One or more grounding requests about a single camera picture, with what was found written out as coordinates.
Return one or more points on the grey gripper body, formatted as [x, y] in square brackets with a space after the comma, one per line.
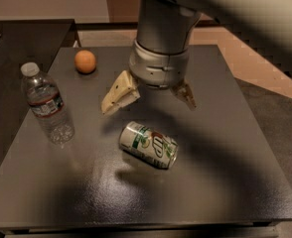
[159, 67]

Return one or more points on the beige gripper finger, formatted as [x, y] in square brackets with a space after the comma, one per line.
[123, 92]
[183, 92]

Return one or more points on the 7up soda can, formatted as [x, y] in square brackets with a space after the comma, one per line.
[150, 146]

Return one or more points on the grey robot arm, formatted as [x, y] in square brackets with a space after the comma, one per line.
[160, 52]

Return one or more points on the orange ball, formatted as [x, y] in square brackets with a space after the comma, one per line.
[85, 62]

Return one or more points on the clear plastic water bottle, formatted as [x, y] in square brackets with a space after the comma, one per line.
[45, 101]

